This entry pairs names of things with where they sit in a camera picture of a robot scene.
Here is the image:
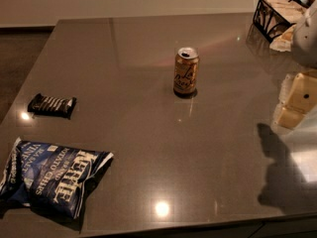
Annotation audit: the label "black wire napkin basket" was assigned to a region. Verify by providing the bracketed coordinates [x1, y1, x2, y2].
[253, 0, 308, 43]

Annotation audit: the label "blue Kettle chip bag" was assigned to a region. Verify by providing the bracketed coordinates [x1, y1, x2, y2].
[0, 139, 113, 219]

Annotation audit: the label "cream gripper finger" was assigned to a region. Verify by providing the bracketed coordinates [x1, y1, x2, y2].
[273, 103, 305, 129]

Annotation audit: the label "black snack bar wrapper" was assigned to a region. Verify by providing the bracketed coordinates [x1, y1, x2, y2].
[27, 93, 76, 119]

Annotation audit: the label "orange La Croix can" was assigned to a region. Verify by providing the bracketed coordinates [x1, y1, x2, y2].
[173, 47, 199, 95]

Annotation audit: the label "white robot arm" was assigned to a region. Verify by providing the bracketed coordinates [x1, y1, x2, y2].
[273, 0, 317, 130]

